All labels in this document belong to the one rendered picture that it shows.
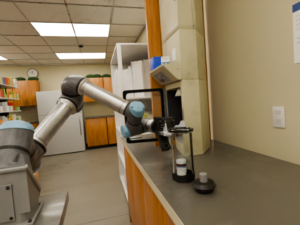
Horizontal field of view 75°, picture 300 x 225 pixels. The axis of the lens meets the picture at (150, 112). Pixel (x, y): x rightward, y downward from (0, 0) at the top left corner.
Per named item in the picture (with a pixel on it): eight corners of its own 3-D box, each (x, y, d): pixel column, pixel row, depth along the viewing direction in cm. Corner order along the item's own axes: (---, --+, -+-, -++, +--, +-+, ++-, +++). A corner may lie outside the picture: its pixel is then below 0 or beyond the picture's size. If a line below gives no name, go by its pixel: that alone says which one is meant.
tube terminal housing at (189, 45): (197, 142, 158) (192, 45, 154) (222, 151, 127) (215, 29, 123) (168, 146, 152) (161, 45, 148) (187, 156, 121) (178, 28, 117)
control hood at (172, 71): (164, 85, 150) (163, 72, 149) (181, 79, 118) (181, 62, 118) (149, 85, 147) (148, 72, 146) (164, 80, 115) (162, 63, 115)
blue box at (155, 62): (163, 71, 148) (162, 59, 147) (167, 69, 138) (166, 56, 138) (150, 72, 145) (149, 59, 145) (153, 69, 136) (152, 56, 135)
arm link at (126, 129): (121, 117, 102) (139, 113, 107) (118, 131, 109) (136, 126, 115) (127, 128, 97) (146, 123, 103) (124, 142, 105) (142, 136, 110)
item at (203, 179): (208, 183, 81) (207, 167, 80) (222, 193, 72) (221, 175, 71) (187, 187, 78) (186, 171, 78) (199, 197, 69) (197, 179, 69)
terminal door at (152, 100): (166, 140, 150) (163, 87, 148) (126, 143, 148) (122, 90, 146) (166, 139, 151) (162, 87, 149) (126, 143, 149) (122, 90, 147)
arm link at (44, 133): (-9, 156, 73) (68, 79, 113) (3, 175, 84) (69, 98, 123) (22, 166, 73) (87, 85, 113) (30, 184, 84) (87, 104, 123)
